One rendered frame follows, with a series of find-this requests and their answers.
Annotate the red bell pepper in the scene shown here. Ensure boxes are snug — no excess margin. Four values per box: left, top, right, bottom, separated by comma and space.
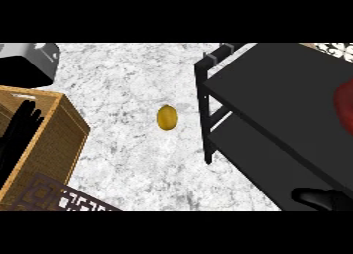
333, 64, 353, 139

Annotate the yellow oval fruit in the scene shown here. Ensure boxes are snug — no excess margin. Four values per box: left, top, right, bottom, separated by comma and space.
154, 104, 178, 131

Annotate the wicker basket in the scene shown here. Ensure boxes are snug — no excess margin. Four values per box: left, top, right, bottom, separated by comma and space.
0, 83, 91, 212

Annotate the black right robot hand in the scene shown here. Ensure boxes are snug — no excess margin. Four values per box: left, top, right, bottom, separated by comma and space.
289, 187, 353, 212

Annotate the black tiered shelf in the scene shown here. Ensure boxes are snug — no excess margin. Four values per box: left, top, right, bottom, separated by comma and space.
193, 42, 353, 212

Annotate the grey and black appliance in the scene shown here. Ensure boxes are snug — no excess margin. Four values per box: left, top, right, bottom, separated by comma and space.
0, 42, 63, 89

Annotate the dark brown patterned placemat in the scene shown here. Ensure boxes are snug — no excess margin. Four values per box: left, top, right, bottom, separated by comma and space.
8, 172, 122, 212

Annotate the black and white patterned placemat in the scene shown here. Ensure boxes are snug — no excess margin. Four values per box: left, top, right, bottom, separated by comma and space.
299, 42, 353, 65

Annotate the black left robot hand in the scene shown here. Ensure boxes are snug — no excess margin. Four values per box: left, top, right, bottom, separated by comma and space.
0, 99, 45, 198

